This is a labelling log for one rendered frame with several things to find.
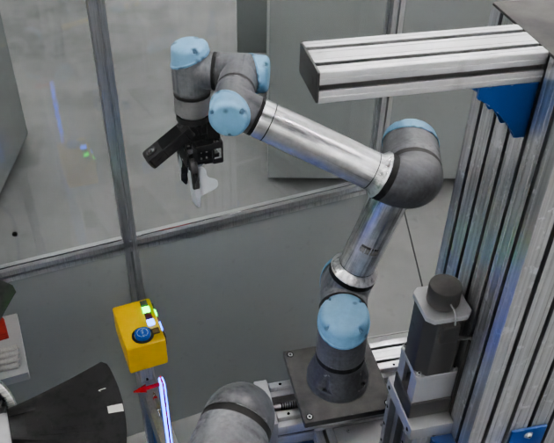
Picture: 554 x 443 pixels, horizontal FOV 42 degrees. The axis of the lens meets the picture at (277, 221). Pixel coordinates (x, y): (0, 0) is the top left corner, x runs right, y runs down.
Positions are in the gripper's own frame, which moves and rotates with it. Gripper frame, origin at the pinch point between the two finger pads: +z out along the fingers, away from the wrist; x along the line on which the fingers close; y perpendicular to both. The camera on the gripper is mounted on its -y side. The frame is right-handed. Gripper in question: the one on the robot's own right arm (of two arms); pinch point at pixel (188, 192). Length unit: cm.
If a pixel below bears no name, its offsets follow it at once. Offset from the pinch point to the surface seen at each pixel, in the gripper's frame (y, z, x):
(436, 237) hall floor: 160, 148, 108
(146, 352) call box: -14.8, 43.6, -3.5
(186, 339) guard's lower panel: 8, 99, 45
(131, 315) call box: -15.5, 40.8, 7.6
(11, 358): -47, 60, 23
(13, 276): -42, 50, 45
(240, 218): 28, 49, 45
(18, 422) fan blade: -46, 29, -24
